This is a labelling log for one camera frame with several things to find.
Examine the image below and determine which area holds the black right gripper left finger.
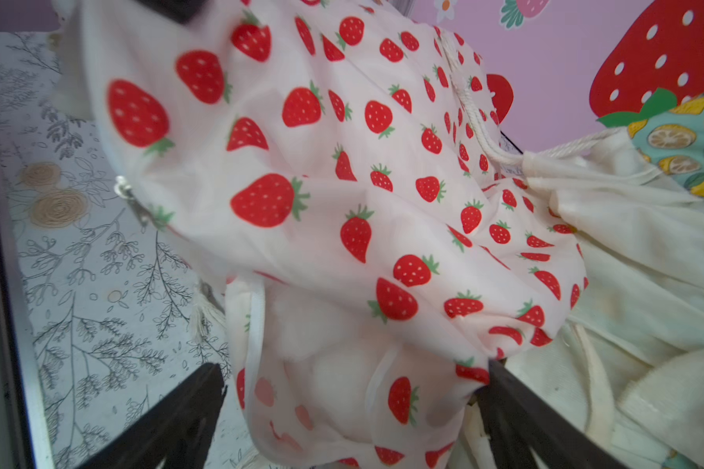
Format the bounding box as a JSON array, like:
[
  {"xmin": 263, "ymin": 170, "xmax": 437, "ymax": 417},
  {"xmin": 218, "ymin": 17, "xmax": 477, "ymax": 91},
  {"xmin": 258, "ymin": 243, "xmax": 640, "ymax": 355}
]
[{"xmin": 82, "ymin": 363, "xmax": 226, "ymax": 469}]

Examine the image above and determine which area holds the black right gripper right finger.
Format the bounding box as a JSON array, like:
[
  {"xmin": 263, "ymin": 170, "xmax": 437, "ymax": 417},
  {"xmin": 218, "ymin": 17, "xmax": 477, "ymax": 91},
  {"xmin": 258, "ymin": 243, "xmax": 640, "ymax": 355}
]
[{"xmin": 474, "ymin": 360, "xmax": 623, "ymax": 469}]

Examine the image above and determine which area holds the yellow lemon print pillow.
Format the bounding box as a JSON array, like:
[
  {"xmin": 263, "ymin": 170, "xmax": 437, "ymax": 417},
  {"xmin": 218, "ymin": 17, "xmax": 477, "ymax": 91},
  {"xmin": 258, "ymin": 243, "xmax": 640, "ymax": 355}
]
[{"xmin": 445, "ymin": 87, "xmax": 704, "ymax": 469}]

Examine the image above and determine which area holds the floral pattern table mat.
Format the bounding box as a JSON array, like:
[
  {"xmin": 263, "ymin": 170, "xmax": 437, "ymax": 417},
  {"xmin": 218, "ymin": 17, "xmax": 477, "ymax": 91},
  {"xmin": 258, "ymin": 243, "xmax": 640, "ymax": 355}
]
[{"xmin": 0, "ymin": 32, "xmax": 250, "ymax": 468}]

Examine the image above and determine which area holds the red strawberry print pillow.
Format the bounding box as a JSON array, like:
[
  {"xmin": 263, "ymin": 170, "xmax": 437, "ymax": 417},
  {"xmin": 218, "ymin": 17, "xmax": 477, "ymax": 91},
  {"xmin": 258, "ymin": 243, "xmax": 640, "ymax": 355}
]
[{"xmin": 58, "ymin": 1, "xmax": 588, "ymax": 468}]

